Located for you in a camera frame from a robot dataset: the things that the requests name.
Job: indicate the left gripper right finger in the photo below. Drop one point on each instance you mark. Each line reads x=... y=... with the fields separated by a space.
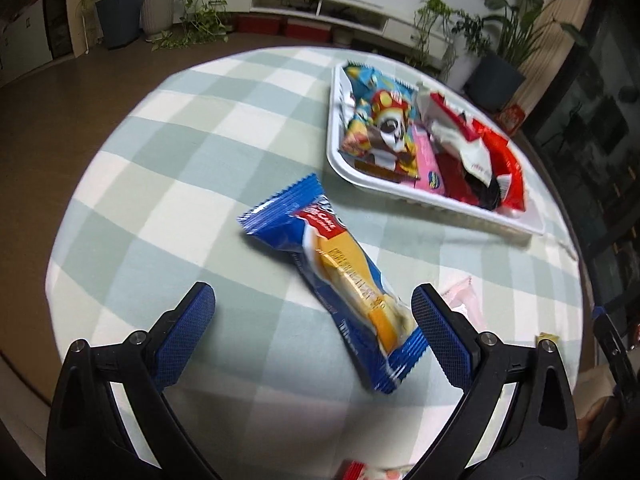
x=516 y=418

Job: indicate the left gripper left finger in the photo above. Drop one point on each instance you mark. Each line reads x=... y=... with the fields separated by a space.
x=86 y=437

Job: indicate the blue cake bar packet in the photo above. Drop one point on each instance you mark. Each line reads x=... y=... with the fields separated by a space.
x=378 y=327

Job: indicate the black snack bag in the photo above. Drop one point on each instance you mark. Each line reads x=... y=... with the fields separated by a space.
x=489 y=196

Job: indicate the red snack bag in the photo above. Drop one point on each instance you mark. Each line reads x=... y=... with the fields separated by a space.
x=505 y=167

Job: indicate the pink snack packet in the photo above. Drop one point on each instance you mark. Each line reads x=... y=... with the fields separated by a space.
x=430 y=179

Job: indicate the red white snack packet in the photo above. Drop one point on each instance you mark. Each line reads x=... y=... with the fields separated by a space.
x=453 y=134

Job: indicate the colourful cartoon snack bag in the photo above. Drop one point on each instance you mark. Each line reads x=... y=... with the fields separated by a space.
x=378 y=133

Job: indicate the right hand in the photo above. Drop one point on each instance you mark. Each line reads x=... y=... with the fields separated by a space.
x=598 y=426

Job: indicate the white plastic tray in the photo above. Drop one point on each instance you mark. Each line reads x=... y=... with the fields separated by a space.
x=341 y=110

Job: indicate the checkered tablecloth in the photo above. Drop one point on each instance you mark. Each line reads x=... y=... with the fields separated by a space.
x=271 y=392

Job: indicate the red bag on floor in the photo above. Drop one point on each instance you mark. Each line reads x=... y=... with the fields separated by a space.
x=510 y=119

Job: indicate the tall plant dark pot right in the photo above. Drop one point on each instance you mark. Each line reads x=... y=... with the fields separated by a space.
x=521 y=26

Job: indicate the trailing vine plant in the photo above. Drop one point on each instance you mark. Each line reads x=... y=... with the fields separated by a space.
x=432 y=48

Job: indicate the white wooden cabinet left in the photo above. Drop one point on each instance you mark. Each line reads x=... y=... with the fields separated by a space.
x=24 y=44

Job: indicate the plant dark pot left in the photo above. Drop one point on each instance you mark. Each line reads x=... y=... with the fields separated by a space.
x=119 y=20

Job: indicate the plant white pot left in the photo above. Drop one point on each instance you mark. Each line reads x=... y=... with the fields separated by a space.
x=157 y=17

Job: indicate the red storage box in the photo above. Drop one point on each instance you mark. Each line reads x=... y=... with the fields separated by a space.
x=259 y=24
x=307 y=30

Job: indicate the white TV cabinet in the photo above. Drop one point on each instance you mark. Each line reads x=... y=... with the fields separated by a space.
x=375 y=20

